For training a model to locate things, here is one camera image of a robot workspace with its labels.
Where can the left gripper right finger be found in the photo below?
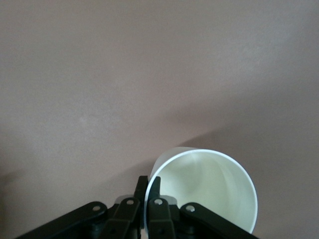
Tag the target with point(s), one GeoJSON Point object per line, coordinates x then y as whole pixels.
{"type": "Point", "coordinates": [159, 219]}

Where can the brown table cover mat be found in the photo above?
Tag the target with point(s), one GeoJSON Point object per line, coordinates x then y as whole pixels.
{"type": "Point", "coordinates": [99, 74]}

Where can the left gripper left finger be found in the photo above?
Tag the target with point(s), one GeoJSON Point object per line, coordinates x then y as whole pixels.
{"type": "Point", "coordinates": [124, 219]}

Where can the white plastic cup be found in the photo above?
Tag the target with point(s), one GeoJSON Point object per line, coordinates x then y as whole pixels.
{"type": "Point", "coordinates": [211, 186]}

